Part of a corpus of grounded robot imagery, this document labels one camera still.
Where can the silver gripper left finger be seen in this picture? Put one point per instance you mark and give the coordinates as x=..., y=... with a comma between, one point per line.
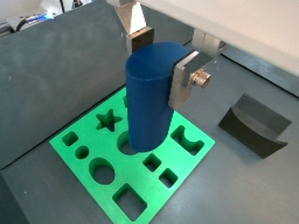
x=140, y=33

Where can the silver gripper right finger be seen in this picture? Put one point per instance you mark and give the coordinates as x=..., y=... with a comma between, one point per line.
x=189, y=72

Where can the blue oval cylinder peg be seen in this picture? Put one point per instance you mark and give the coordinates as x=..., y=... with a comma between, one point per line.
x=149, y=72

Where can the dark grey curved block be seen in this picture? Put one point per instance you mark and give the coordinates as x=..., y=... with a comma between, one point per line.
x=256, y=125

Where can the white device with blue light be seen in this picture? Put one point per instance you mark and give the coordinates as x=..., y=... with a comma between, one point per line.
x=24, y=13

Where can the green shape sorter board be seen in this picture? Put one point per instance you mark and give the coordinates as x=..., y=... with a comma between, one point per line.
x=132, y=183

